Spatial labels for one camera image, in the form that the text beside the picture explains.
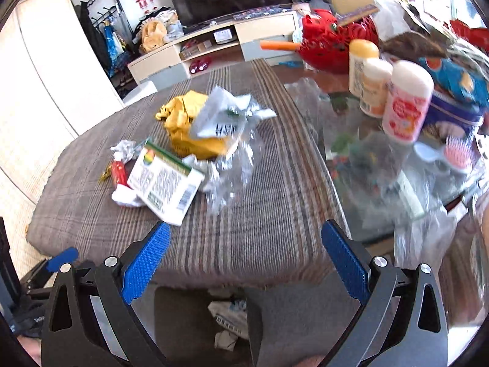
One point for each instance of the white tissue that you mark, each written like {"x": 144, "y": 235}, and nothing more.
{"x": 124, "y": 197}

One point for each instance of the green and white carton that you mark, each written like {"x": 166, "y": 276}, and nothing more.
{"x": 164, "y": 183}

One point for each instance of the yellow wrapper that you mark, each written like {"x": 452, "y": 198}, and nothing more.
{"x": 179, "y": 122}

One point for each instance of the blue tin box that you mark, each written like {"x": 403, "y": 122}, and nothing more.
{"x": 454, "y": 114}

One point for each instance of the grey striped blanket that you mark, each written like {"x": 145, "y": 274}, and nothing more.
{"x": 248, "y": 218}

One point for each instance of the cream television cabinet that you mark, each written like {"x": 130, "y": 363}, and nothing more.
{"x": 259, "y": 30}

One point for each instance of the red plastic basket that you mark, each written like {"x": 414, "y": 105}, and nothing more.
{"x": 324, "y": 46}

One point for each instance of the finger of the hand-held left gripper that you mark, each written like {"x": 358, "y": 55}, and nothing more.
{"x": 63, "y": 256}

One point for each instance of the black coat rack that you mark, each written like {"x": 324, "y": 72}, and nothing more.
{"x": 93, "y": 34}

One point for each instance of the small screen device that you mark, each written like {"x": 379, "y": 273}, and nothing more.
{"x": 223, "y": 37}

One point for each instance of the clear plastic wrap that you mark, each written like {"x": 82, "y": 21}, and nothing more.
{"x": 229, "y": 176}

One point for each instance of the white bottle pink label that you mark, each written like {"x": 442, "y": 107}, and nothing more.
{"x": 405, "y": 111}

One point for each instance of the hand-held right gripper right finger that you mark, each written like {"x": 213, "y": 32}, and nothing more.
{"x": 344, "y": 262}

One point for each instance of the brown furry item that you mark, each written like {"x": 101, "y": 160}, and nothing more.
{"x": 412, "y": 46}

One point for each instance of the small foil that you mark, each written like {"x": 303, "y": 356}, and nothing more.
{"x": 124, "y": 148}

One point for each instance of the blue printed snack bag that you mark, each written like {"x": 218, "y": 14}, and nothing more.
{"x": 458, "y": 80}

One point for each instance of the silver white foil wrapper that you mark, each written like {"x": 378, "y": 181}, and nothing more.
{"x": 221, "y": 111}

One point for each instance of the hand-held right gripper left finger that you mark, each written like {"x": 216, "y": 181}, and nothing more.
{"x": 147, "y": 262}

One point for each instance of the yellow cap bottle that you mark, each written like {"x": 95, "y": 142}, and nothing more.
{"x": 361, "y": 57}

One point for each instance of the yellow stuffed toy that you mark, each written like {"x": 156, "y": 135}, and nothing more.
{"x": 152, "y": 36}

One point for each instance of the white wardrobe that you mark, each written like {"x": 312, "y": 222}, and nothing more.
{"x": 57, "y": 53}

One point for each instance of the pink hairbrush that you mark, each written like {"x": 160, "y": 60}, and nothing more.
{"x": 458, "y": 155}

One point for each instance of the clear plastic bag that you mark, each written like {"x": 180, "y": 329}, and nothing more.
{"x": 428, "y": 237}

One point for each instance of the white bottle orange label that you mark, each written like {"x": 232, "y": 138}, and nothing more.
{"x": 374, "y": 91}

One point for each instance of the red candy wrapper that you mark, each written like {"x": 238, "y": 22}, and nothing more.
{"x": 118, "y": 172}

